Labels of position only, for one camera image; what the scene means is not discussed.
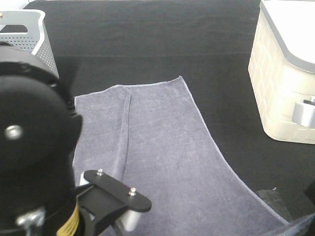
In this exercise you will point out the cream white storage basket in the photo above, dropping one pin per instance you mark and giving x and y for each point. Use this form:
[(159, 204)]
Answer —
[(282, 66)]

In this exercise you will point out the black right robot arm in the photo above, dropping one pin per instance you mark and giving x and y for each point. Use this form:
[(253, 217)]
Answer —
[(310, 192)]

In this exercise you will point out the grey perforated laundry basket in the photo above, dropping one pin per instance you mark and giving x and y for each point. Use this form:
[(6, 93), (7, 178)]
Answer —
[(35, 40)]

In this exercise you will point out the grey terry towel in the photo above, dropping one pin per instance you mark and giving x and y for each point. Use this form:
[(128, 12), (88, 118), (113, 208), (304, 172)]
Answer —
[(153, 138)]

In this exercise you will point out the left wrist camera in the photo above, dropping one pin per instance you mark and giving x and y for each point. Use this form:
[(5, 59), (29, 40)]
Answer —
[(104, 202)]

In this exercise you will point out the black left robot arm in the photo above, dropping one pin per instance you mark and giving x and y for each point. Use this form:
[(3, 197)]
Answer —
[(38, 130)]

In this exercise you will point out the right clear tape strip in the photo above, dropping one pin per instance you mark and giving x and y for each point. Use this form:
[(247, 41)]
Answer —
[(273, 199)]

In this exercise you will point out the black table mat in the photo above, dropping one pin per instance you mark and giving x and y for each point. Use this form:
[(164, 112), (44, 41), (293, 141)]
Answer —
[(100, 43)]

